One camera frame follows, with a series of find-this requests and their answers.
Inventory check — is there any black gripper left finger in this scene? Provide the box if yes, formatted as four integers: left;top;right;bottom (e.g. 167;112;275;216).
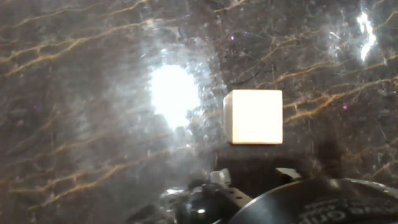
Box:
174;167;253;224

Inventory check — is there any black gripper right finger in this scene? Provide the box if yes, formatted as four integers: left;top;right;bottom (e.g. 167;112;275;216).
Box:
274;167;303;185

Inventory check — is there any small white cube block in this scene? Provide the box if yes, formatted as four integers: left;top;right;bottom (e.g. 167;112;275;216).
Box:
223;89;284;146

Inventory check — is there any clear plastic film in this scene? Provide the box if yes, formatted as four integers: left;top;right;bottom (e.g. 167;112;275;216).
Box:
126;186;193;224

